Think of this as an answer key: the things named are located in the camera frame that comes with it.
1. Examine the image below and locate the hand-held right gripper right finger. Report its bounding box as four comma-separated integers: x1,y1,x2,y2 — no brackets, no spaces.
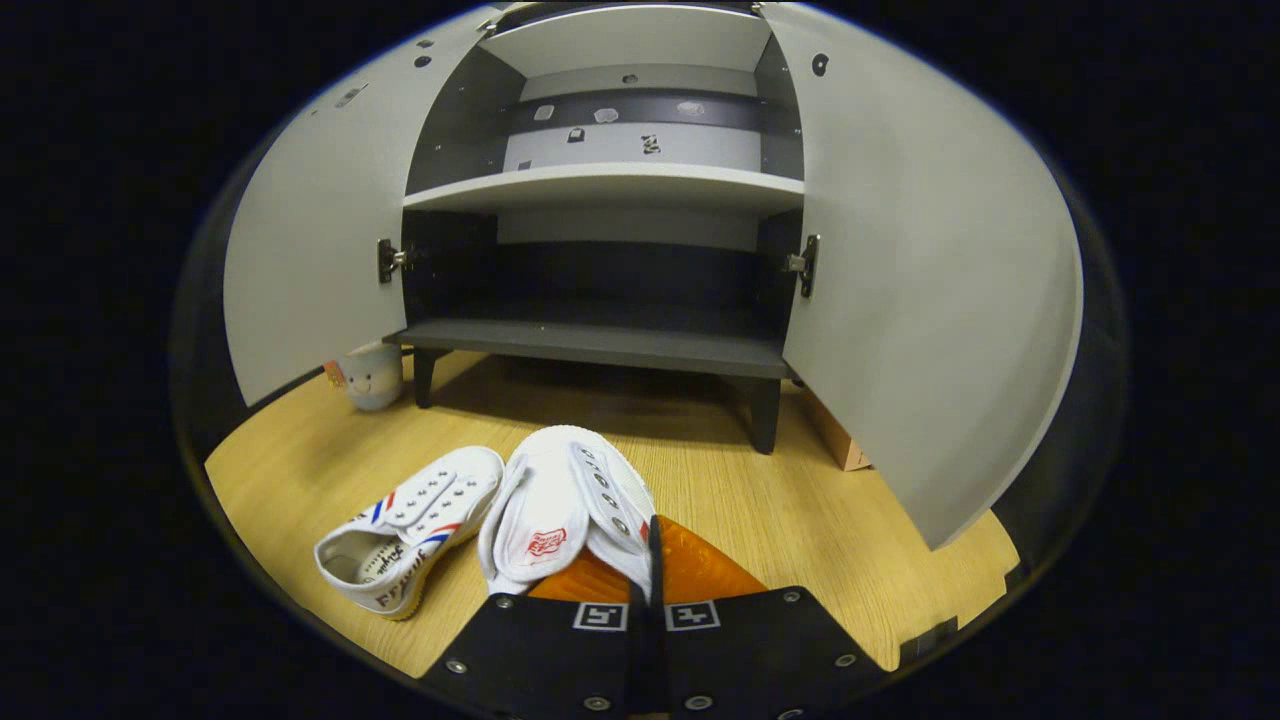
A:
656,515,891,720

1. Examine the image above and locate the white smiling face mug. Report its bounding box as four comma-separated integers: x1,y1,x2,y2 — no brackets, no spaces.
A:
322,342,405,413

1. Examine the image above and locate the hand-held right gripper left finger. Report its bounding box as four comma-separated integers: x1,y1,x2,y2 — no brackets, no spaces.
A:
420,518,658,720

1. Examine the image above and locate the red brown book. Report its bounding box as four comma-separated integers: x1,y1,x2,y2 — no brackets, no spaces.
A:
805,385,873,472

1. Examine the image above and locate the white canvas shoe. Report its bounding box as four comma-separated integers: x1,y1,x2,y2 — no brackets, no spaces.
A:
314,446,506,621
478,425,658,601

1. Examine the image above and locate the cabinet door with camera sticker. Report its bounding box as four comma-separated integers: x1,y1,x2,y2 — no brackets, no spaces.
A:
222,5,501,408

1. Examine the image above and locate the white grey shoe cabinet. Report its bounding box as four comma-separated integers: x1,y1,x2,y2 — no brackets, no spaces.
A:
385,0,813,456

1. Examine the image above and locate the cabinet door with headphone sticker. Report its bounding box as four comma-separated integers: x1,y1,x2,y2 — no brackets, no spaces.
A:
760,0,1084,551

